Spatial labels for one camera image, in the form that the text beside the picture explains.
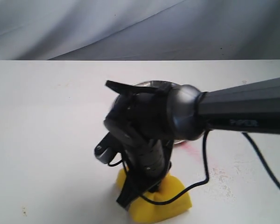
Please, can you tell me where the round stainless steel plate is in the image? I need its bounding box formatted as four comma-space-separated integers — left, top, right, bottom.
134, 80, 187, 146

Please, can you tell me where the grey-white backdrop cloth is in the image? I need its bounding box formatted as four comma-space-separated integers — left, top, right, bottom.
0, 0, 280, 60

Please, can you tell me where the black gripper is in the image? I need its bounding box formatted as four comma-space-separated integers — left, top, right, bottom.
116, 140, 173, 208

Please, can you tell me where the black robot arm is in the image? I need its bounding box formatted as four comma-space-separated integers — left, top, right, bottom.
104, 78, 280, 208

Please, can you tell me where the black cable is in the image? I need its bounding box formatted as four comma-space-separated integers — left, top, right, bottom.
107, 130, 280, 206

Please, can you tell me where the yellow sponge block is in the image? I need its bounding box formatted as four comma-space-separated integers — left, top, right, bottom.
128, 174, 192, 224

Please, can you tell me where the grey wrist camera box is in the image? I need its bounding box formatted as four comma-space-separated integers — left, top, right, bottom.
94, 133, 123, 164

